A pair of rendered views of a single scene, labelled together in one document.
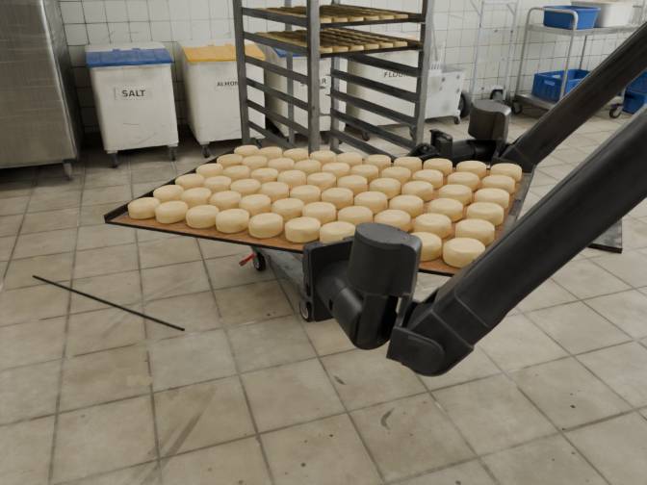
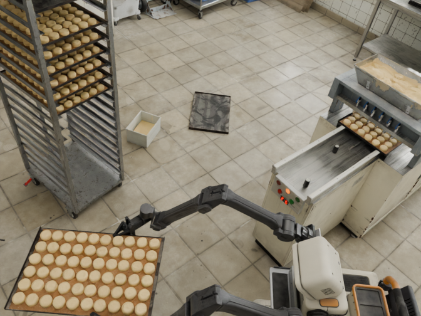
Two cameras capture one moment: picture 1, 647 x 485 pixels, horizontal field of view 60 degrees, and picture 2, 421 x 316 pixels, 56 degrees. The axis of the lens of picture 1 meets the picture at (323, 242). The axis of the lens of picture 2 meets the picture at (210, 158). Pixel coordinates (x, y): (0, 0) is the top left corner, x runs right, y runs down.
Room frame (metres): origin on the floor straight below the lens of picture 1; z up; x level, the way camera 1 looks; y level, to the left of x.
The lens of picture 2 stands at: (-0.06, -0.04, 2.62)
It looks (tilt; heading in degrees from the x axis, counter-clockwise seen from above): 46 degrees down; 333
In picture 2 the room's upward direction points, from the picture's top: 9 degrees clockwise
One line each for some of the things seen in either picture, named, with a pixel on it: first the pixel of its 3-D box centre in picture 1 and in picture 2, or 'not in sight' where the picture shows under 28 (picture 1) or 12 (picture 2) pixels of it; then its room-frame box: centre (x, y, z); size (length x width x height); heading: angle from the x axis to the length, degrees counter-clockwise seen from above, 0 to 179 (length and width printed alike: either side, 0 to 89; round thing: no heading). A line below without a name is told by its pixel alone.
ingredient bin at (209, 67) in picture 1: (222, 96); not in sight; (4.31, 0.76, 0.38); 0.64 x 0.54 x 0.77; 20
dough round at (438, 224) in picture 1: (431, 226); (130, 293); (0.70, -0.15, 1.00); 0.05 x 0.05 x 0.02
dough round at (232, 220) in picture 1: (232, 220); (59, 302); (0.76, 0.14, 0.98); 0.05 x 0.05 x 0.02
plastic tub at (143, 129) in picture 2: not in sight; (143, 129); (2.68, -0.69, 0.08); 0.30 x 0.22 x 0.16; 139
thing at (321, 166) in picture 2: not in sight; (311, 199); (1.25, -1.57, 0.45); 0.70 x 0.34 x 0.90; 108
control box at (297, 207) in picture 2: not in sight; (287, 194); (1.14, -1.23, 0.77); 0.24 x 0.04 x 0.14; 18
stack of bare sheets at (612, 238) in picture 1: (582, 220); (210, 111); (2.85, -1.44, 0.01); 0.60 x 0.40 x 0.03; 155
